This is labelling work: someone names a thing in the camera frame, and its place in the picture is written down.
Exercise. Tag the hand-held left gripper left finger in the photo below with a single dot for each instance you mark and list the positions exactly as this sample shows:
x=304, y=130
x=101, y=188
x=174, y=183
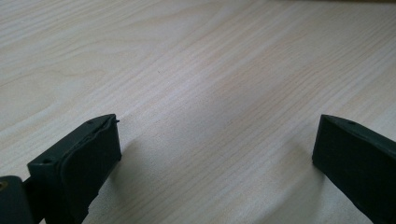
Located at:
x=84, y=161

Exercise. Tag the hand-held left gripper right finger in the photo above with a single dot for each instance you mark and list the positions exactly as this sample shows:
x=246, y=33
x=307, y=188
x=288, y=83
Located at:
x=358, y=158

